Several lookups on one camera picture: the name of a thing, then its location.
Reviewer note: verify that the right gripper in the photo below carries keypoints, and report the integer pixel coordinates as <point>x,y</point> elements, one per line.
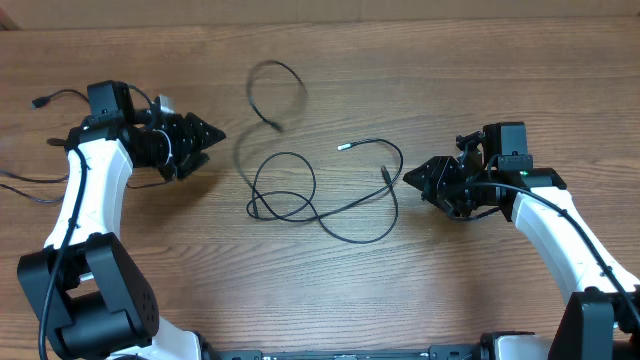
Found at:
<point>438,171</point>

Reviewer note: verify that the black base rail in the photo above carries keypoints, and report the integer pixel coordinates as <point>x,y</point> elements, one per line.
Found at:
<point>350,355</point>

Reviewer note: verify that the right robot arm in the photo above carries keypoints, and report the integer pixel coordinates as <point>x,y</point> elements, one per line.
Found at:
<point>495,172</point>

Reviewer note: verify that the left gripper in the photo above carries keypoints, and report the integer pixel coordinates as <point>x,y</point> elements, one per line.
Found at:
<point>192,139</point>

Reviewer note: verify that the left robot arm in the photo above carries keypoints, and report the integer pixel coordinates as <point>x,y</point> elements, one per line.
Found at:
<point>90,298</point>

